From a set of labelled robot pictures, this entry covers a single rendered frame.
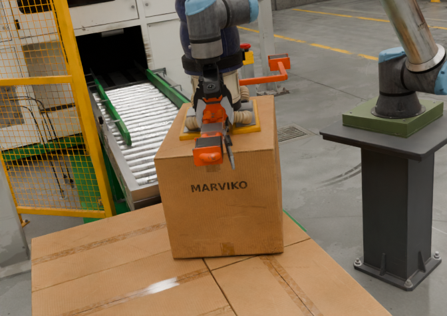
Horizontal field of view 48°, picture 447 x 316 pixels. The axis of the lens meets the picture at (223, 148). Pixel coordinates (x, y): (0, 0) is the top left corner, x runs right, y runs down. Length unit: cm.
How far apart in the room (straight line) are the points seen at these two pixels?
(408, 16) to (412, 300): 126
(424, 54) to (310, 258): 87
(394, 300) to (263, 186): 105
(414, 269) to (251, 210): 113
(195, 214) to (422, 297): 122
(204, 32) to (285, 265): 84
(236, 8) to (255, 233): 77
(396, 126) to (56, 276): 146
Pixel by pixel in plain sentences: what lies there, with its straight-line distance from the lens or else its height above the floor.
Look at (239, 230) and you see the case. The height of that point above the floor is 66.
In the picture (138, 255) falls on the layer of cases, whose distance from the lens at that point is 197.
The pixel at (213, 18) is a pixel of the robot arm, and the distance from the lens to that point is 143.
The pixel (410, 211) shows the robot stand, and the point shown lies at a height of 38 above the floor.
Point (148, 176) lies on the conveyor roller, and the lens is 258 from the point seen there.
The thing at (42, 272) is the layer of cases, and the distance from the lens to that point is 204.
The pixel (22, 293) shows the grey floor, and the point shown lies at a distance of 300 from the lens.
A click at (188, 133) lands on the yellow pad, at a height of 97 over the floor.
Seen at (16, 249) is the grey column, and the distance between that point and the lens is 320.
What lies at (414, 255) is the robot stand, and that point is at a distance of 259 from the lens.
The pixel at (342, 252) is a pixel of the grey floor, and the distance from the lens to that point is 281.
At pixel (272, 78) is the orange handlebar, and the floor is 109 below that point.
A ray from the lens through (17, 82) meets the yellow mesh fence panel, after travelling 319.
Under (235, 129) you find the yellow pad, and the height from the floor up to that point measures 97.
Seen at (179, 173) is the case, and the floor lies 89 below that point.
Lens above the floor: 158
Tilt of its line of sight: 22 degrees down
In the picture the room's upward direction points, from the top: 8 degrees counter-clockwise
